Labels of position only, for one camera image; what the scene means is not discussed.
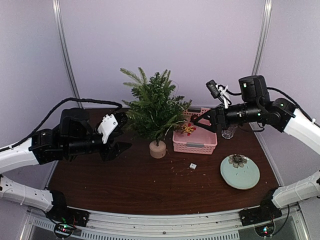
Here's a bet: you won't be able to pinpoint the gold star red ornament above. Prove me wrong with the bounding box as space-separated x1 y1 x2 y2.
180 123 197 136

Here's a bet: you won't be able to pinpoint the clear drinking glass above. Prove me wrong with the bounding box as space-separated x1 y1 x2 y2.
221 124 238 140

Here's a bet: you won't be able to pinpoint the small white battery box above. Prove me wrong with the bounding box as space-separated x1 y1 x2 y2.
189 163 197 170

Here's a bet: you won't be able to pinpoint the right aluminium frame post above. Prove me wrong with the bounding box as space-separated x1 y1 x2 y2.
251 0 273 75

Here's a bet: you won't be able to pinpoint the green circuit board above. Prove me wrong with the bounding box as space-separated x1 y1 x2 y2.
53 223 76 238
254 223 275 238

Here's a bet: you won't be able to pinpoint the round wooden tree base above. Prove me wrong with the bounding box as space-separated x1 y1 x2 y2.
149 140 167 159

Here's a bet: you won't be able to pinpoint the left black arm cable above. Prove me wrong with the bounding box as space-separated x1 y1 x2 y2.
0 97 123 153

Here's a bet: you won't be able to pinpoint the left aluminium frame post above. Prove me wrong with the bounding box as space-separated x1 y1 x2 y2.
52 0 80 99

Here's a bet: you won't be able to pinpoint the left green circuit board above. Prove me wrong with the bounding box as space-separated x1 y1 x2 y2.
53 223 76 238

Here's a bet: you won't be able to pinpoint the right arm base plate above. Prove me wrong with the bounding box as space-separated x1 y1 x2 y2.
239 204 283 226

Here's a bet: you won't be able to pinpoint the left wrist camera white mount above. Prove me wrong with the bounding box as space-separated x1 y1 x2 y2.
97 112 128 144

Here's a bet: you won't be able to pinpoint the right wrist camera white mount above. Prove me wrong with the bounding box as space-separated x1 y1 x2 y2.
205 79 232 109

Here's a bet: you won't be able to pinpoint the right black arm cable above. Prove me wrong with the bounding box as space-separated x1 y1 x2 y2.
266 86 315 123

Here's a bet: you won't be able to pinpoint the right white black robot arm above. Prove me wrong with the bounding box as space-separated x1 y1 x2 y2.
191 75 320 221

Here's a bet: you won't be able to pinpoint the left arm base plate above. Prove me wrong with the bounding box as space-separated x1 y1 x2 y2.
46 205 90 227

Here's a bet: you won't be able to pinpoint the thin wire string lights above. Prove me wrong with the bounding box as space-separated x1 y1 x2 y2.
144 79 191 141

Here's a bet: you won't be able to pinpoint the small green christmas tree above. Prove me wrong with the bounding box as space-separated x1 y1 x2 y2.
120 67 192 147

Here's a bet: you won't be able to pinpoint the aluminium frame post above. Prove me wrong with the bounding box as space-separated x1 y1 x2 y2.
251 0 273 75
52 0 80 99

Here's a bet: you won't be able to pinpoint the pink plastic basket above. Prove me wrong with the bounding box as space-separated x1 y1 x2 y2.
172 107 218 155

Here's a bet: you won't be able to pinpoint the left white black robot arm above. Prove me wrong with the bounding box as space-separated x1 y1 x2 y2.
0 108 131 222

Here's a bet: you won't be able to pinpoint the pale green flower plate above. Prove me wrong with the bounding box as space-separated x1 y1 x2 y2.
220 154 261 190

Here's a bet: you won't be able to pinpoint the right green circuit board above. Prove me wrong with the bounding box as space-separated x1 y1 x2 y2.
254 223 275 238

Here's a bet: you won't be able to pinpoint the front aluminium rail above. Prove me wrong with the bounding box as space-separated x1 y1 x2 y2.
24 194 306 240

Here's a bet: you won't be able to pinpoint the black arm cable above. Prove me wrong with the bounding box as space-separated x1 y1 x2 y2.
0 97 123 153
266 86 315 123

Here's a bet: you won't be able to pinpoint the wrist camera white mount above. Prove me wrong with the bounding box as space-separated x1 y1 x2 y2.
97 112 128 144
205 79 232 109

